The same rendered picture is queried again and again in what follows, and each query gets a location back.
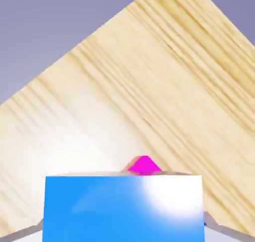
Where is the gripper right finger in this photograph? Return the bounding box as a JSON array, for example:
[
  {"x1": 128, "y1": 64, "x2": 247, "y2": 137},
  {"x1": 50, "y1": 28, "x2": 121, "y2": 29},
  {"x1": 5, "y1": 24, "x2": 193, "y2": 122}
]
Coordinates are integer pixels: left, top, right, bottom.
[{"x1": 204, "y1": 211, "x2": 255, "y2": 242}]

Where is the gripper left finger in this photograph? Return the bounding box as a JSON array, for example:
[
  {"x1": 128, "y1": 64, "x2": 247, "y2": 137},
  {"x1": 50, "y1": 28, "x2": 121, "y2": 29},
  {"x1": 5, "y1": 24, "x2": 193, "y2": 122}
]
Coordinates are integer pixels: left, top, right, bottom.
[{"x1": 0, "y1": 218, "x2": 44, "y2": 242}]

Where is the small blue cube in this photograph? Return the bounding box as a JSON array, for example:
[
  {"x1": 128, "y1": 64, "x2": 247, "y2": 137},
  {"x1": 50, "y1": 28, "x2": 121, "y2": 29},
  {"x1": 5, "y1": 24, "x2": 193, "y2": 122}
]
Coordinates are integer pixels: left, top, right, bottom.
[{"x1": 42, "y1": 171, "x2": 206, "y2": 242}]

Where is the small magenta cube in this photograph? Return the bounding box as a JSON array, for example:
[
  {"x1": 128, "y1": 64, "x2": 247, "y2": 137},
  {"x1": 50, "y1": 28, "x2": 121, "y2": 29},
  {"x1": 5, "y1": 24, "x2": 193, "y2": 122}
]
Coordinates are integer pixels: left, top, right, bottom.
[{"x1": 121, "y1": 155, "x2": 163, "y2": 176}]

